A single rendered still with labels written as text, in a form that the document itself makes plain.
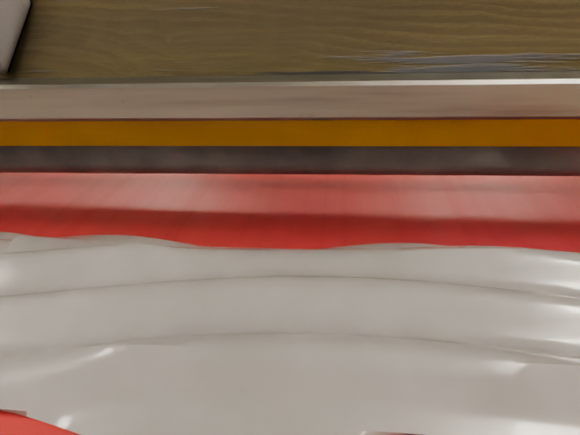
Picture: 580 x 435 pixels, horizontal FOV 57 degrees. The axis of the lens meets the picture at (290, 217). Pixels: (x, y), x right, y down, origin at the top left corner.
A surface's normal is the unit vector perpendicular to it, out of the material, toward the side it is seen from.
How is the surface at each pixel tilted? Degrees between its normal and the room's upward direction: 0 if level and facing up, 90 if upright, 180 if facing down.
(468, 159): 90
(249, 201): 0
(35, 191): 0
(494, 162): 90
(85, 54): 90
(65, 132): 90
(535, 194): 0
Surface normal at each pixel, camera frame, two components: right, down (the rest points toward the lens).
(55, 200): -0.02, -0.91
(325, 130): -0.10, 0.41
